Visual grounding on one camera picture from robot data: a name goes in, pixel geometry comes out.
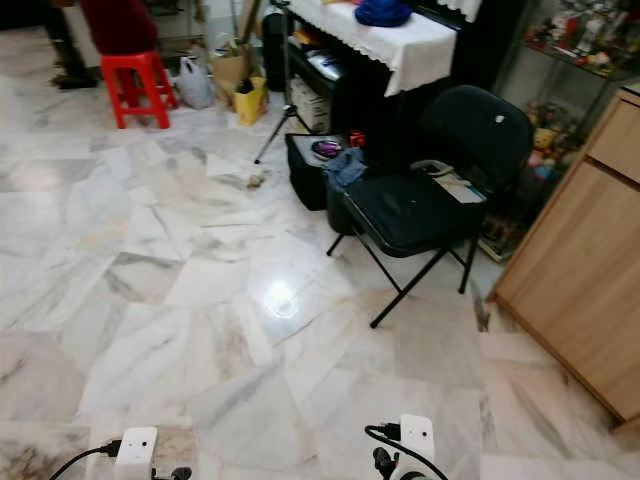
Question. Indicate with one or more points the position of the black folding chair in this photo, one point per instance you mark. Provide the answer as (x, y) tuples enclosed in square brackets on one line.
[(415, 210)]

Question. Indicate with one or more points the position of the light wooden cabinet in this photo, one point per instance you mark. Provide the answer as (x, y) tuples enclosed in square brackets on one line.
[(580, 260)]

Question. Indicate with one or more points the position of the papers on chair seat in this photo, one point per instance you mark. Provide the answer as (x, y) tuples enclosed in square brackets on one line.
[(455, 182)]

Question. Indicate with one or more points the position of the black storage bag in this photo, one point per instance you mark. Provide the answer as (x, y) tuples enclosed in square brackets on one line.
[(303, 178)]

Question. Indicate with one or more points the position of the blue denim cloth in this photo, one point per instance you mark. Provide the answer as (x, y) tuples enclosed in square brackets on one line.
[(345, 167)]

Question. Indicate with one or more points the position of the small brown scrap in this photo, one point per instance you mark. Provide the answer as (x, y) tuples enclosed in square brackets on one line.
[(256, 181)]

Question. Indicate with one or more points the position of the small red can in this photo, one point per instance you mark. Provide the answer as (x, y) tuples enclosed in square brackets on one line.
[(356, 138)]

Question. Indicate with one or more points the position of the white cardboard box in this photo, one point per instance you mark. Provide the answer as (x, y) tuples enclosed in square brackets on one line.
[(308, 105)]

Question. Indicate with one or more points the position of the yellow bag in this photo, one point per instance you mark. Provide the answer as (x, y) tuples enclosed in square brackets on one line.
[(249, 103)]

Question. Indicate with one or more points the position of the white plastic bag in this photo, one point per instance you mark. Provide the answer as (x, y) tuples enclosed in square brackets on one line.
[(194, 85)]

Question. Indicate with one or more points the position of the red plastic stool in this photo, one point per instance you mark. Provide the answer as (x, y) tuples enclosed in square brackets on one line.
[(135, 72)]

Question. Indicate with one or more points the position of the black tripod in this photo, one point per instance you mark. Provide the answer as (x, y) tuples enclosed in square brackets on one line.
[(287, 70)]

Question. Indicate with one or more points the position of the brown paper bag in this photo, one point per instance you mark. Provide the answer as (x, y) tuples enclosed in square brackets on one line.
[(229, 68)]

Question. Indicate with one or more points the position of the blue crumpled cloth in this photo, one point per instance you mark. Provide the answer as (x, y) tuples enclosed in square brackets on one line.
[(382, 12)]

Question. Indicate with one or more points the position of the person in dark red clothes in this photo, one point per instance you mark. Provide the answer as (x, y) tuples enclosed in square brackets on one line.
[(120, 22)]

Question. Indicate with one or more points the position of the glass display cabinet with figurines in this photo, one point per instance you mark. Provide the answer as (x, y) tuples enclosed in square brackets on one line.
[(575, 50)]

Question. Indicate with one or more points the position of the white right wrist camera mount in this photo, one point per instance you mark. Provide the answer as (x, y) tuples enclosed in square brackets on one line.
[(417, 440)]

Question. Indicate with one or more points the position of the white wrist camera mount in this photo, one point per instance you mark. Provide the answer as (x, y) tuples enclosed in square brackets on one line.
[(136, 452), (417, 440)]

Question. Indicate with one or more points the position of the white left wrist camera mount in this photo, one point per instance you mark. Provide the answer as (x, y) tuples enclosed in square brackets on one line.
[(136, 452)]

